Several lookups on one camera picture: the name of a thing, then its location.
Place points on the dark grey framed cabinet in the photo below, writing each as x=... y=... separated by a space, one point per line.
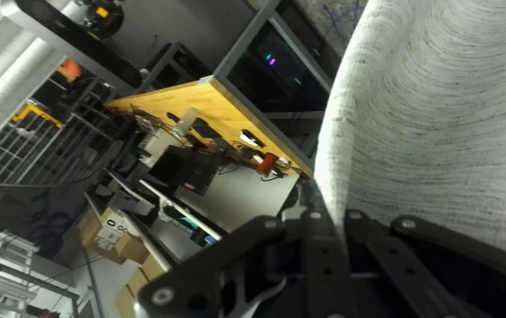
x=277 y=71

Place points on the grey metal beam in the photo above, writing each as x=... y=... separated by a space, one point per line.
x=70 y=41

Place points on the grey fabric roll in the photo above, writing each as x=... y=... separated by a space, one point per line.
x=441 y=130

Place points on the yellow tool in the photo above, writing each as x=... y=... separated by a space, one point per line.
x=36 y=114

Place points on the small red object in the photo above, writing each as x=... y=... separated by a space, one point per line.
x=268 y=163

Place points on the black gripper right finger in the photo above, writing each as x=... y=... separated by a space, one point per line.
x=431 y=266

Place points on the white step ladder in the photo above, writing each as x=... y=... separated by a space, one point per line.
x=6 y=271

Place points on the cardboard box with white label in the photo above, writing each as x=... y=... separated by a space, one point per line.
x=109 y=236

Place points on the plain cardboard box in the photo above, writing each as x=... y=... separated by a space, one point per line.
x=140 y=280

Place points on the yellow wooden board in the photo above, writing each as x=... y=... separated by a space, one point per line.
x=224 y=117

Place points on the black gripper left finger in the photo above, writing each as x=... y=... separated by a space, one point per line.
x=254 y=266

